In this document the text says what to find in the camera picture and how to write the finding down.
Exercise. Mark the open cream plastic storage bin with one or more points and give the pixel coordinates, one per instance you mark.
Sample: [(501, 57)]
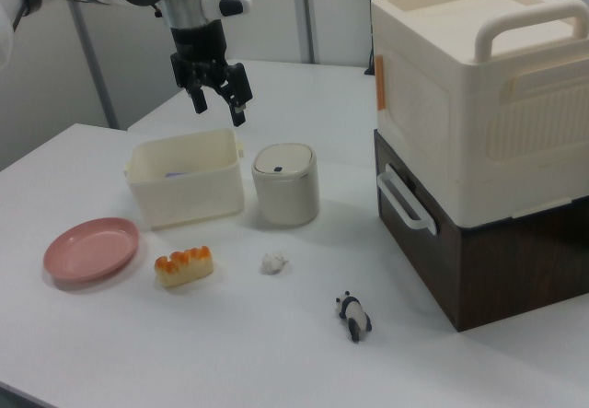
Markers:
[(184, 201)]

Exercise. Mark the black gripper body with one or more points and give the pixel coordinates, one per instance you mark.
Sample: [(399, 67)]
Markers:
[(198, 44)]

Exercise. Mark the crumpled white paper ball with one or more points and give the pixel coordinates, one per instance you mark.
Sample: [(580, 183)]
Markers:
[(273, 263)]

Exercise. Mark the dark brown drawer box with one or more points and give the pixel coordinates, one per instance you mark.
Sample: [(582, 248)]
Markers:
[(506, 270)]

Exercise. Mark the small panda figurine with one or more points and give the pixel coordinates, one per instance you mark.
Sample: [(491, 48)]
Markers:
[(354, 311)]

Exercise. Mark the toy bread with orange glaze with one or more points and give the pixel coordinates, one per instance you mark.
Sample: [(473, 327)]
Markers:
[(184, 270)]

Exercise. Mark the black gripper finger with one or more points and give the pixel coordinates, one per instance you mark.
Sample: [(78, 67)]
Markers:
[(237, 90), (199, 97)]

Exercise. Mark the orange latch on cream box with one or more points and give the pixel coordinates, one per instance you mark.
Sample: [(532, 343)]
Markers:
[(381, 83)]

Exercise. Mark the pink plastic plate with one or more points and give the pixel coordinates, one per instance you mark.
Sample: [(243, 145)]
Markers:
[(92, 251)]

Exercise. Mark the small cream lidded trash can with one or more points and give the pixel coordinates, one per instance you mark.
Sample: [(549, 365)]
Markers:
[(285, 191)]

